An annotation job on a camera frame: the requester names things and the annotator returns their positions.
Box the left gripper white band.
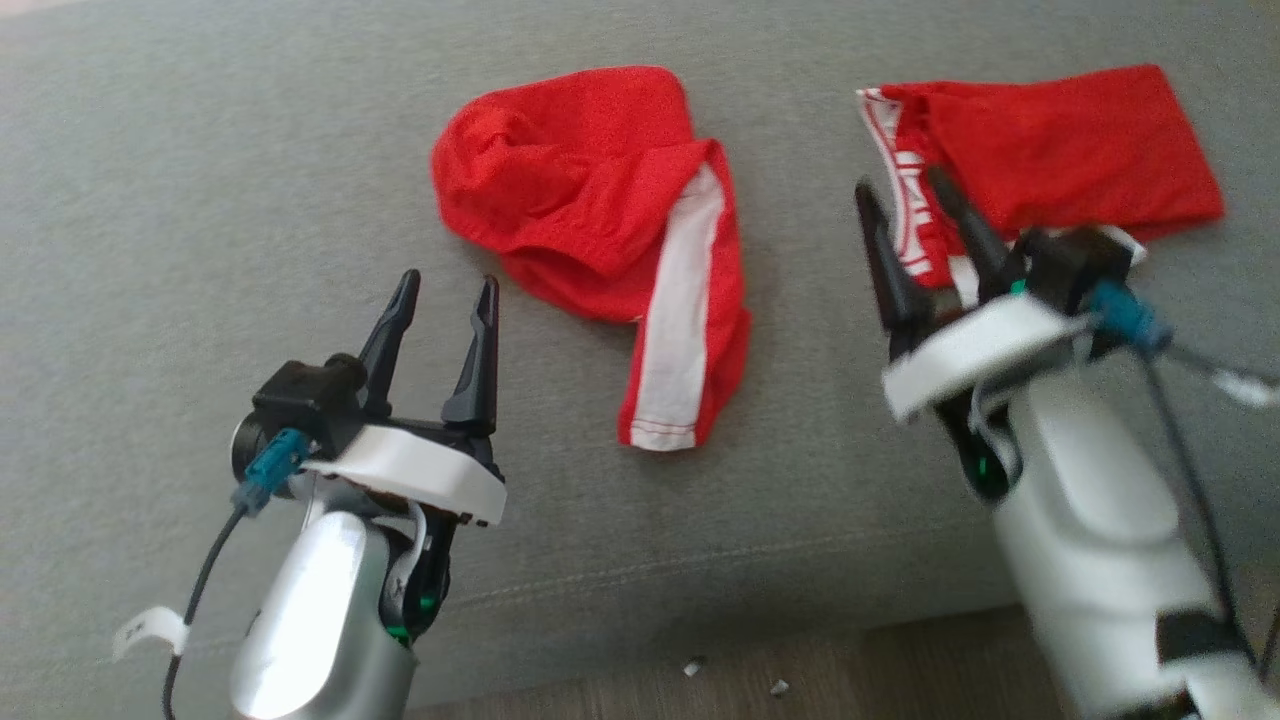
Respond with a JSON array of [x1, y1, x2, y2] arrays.
[[300, 270, 508, 528]]

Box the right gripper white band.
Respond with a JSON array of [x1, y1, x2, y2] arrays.
[[855, 166, 1093, 421]]

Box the red jersey with white sleeves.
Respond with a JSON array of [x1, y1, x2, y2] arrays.
[[855, 63, 1226, 309]]

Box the red shorts with white stripe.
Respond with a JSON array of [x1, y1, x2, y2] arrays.
[[430, 65, 753, 453]]

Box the black left cable teal connector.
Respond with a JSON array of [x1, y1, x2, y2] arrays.
[[160, 430, 311, 720]]

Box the black cable teal connector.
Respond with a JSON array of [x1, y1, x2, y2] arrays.
[[1085, 280, 1280, 681], [160, 430, 311, 720]]

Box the black right cable teal connector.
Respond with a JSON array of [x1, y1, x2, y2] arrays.
[[1085, 280, 1280, 681]]

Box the white cable label tag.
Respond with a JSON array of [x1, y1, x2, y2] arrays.
[[1210, 368, 1280, 408], [112, 605, 189, 663]]

